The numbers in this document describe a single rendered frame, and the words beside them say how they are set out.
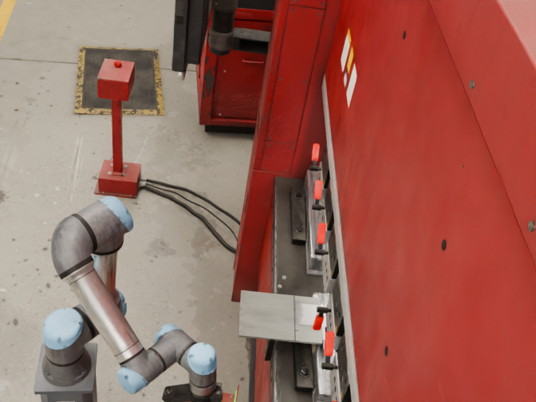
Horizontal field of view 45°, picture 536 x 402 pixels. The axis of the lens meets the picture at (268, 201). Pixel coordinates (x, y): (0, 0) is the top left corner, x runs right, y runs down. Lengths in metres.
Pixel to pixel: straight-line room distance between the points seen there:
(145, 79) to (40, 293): 2.06
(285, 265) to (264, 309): 0.35
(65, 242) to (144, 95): 3.10
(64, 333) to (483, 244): 1.41
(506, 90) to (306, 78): 1.68
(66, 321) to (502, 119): 1.51
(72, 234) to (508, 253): 1.17
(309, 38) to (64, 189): 2.04
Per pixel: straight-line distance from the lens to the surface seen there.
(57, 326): 2.05
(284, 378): 2.12
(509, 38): 0.91
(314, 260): 2.37
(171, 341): 1.80
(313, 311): 2.13
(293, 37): 2.42
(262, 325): 2.07
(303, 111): 2.59
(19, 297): 3.44
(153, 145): 4.30
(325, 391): 2.01
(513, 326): 0.83
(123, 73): 3.48
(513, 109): 0.85
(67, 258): 1.72
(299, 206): 2.61
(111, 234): 1.77
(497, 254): 0.88
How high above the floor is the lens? 2.63
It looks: 41 degrees down
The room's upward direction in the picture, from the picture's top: 11 degrees clockwise
